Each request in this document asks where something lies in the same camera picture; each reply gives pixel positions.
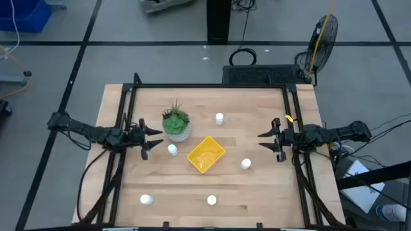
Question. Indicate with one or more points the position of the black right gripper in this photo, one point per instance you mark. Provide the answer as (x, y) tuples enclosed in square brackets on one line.
[(287, 137)]

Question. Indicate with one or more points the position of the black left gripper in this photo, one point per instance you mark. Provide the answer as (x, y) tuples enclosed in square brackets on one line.
[(136, 136)]

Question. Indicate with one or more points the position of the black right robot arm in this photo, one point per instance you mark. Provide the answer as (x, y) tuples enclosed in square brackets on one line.
[(346, 132)]

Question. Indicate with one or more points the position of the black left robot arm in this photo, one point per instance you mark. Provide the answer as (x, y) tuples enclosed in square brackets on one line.
[(80, 128)]

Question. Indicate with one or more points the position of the yellow plastic basket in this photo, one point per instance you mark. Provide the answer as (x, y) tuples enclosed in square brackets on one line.
[(205, 154)]

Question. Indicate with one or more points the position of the potted green succulent plant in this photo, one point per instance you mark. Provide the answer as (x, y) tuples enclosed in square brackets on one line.
[(175, 125)]

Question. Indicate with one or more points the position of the black perforated metal case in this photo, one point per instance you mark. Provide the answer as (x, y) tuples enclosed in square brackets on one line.
[(260, 74)]

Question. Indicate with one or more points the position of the black metal bar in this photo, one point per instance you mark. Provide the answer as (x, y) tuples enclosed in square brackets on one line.
[(369, 176)]

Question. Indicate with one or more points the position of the white laptop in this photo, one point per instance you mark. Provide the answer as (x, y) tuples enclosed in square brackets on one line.
[(366, 195)]

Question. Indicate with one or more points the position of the black floor fan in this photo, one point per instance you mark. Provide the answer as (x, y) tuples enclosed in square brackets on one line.
[(324, 41)]

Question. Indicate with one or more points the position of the grey floor object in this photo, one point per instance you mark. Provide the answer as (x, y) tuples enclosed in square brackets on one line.
[(163, 4)]

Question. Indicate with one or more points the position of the person's white shoe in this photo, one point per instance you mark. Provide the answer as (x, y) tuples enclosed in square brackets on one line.
[(391, 212)]

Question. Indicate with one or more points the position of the black floor object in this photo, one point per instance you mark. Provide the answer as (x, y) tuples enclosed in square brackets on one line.
[(4, 107)]

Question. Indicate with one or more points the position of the grey stand base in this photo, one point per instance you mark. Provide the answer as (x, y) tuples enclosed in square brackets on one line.
[(13, 79)]

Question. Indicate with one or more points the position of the blue plastic bin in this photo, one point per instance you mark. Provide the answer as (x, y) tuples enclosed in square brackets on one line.
[(25, 16)]

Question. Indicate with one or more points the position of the black metal table frame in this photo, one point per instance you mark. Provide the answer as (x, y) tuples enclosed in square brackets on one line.
[(208, 85)]

